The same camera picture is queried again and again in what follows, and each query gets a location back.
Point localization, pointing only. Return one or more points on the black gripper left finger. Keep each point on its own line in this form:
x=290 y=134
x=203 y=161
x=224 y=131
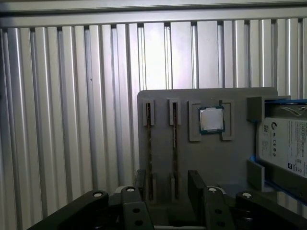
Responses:
x=134 y=215

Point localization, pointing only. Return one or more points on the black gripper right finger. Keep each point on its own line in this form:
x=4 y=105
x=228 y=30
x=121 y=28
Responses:
x=216 y=210

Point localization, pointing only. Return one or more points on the green RAM stick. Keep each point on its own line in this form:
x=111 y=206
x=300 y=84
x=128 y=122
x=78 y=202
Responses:
x=175 y=143
x=150 y=143

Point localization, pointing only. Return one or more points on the grey parts rack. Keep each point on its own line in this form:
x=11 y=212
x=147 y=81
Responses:
x=216 y=155

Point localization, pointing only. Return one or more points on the silver CPU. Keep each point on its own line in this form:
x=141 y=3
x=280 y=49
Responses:
x=211 y=119

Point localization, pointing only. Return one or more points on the hard disk in blue carrier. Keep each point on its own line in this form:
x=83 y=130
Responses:
x=283 y=143

